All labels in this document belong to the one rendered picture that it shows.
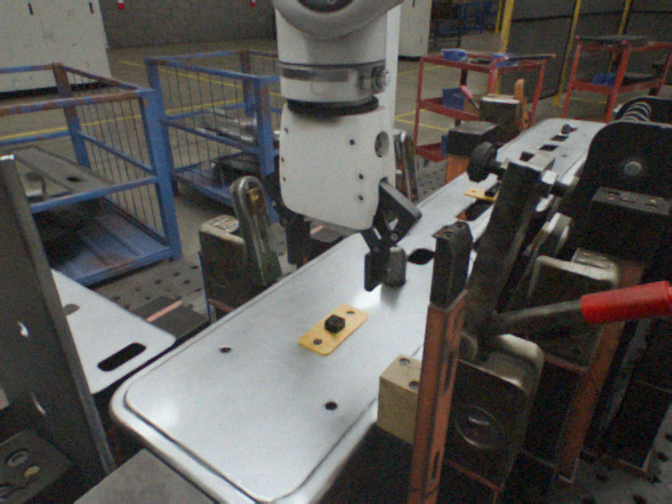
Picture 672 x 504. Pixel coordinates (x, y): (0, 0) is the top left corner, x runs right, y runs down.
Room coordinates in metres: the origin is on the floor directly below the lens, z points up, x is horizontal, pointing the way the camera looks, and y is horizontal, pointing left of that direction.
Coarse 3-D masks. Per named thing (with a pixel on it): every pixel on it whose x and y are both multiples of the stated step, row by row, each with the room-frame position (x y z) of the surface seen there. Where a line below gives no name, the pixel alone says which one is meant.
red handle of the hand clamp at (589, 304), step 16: (624, 288) 0.27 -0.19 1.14; (640, 288) 0.27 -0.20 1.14; (656, 288) 0.26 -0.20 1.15; (560, 304) 0.29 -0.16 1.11; (576, 304) 0.28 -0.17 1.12; (592, 304) 0.27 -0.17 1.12; (608, 304) 0.27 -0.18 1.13; (624, 304) 0.26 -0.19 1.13; (640, 304) 0.26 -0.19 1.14; (656, 304) 0.25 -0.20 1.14; (496, 320) 0.31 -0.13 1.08; (512, 320) 0.30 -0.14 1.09; (528, 320) 0.30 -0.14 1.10; (544, 320) 0.29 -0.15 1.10; (560, 320) 0.28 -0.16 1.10; (576, 320) 0.28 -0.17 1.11; (592, 320) 0.27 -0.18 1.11; (608, 320) 0.27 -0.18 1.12; (624, 320) 0.26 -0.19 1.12; (480, 336) 0.31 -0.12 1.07
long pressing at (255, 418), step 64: (576, 128) 1.28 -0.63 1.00; (448, 192) 0.81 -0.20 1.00; (320, 256) 0.58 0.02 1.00; (256, 320) 0.43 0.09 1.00; (384, 320) 0.43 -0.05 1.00; (128, 384) 0.33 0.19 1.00; (192, 384) 0.33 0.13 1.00; (256, 384) 0.33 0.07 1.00; (320, 384) 0.33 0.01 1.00; (192, 448) 0.26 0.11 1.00; (256, 448) 0.26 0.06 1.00; (320, 448) 0.26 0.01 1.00
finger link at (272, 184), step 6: (270, 174) 0.45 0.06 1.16; (276, 174) 0.44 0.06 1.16; (264, 180) 0.45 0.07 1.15; (270, 180) 0.45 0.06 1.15; (276, 180) 0.44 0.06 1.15; (264, 186) 0.45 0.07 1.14; (270, 186) 0.45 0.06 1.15; (276, 186) 0.45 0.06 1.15; (270, 192) 0.45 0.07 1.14; (276, 192) 0.44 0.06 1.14; (282, 198) 0.45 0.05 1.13
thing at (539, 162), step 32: (480, 160) 0.32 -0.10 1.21; (512, 160) 0.31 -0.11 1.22; (544, 160) 0.31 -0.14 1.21; (512, 192) 0.30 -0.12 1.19; (544, 192) 0.30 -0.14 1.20; (512, 224) 0.30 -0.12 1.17; (480, 256) 0.31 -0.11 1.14; (512, 256) 0.32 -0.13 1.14; (480, 288) 0.31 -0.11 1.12; (480, 320) 0.31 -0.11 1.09
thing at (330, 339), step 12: (336, 312) 0.44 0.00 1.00; (348, 312) 0.44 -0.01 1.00; (360, 312) 0.44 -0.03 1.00; (324, 324) 0.41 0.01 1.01; (336, 324) 0.40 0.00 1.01; (348, 324) 0.41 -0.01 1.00; (360, 324) 0.42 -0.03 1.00; (312, 336) 0.39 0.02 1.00; (324, 336) 0.39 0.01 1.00; (336, 336) 0.39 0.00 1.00; (312, 348) 0.37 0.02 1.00; (324, 348) 0.37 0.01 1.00
